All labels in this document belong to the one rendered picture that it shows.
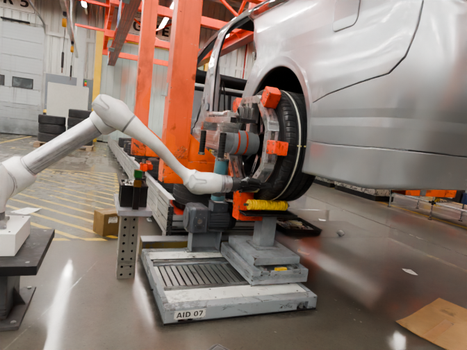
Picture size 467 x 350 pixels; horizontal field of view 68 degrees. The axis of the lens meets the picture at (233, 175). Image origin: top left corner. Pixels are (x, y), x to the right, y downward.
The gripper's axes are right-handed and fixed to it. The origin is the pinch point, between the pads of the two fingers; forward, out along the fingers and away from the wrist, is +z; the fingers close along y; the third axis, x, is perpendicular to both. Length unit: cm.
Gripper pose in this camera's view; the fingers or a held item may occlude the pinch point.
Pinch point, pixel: (265, 185)
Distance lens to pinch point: 186.8
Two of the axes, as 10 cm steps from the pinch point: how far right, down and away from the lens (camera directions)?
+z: 9.2, 0.6, 3.8
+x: -1.8, -8.0, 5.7
